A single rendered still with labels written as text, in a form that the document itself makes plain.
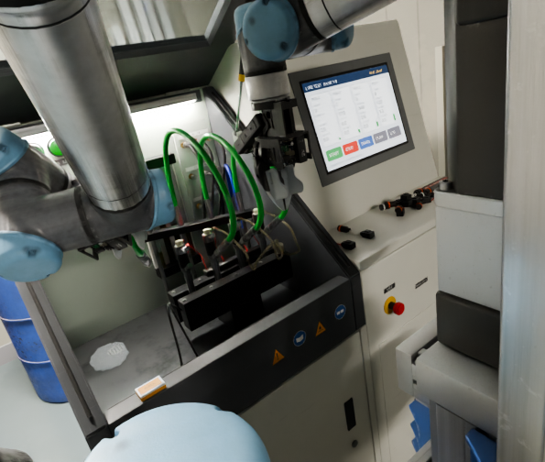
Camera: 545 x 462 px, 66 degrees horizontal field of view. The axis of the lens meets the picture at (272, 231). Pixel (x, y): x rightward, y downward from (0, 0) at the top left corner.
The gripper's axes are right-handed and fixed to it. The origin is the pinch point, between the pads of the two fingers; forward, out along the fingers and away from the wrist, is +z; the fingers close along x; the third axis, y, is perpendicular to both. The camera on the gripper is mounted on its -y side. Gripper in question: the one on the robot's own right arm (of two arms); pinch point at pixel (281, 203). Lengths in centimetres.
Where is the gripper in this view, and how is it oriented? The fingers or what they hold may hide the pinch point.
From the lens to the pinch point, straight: 83.7
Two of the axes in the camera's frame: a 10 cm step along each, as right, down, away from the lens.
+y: 6.0, 1.9, -7.8
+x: 7.8, -3.5, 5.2
